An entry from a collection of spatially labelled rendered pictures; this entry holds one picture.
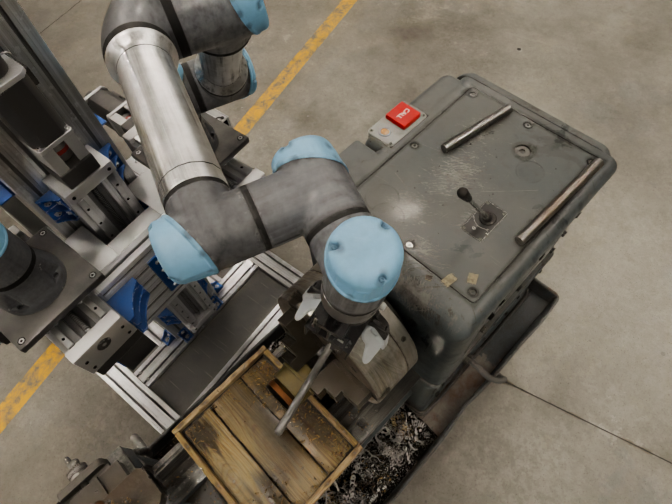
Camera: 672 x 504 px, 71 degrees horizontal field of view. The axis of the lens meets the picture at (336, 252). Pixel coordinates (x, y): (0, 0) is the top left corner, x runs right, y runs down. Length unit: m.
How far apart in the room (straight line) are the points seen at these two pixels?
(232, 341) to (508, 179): 1.36
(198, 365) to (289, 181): 1.62
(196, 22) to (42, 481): 2.07
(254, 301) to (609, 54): 2.71
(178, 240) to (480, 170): 0.76
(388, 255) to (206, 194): 0.20
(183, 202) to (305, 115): 2.50
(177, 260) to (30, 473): 2.08
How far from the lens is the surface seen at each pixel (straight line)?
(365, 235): 0.44
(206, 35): 0.77
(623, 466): 2.32
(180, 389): 2.05
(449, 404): 1.59
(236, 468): 1.24
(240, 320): 2.07
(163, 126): 0.58
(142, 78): 0.65
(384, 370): 0.95
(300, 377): 1.00
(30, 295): 1.18
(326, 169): 0.49
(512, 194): 1.07
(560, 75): 3.40
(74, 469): 1.29
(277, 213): 0.48
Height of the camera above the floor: 2.08
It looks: 61 degrees down
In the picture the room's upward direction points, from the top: 6 degrees counter-clockwise
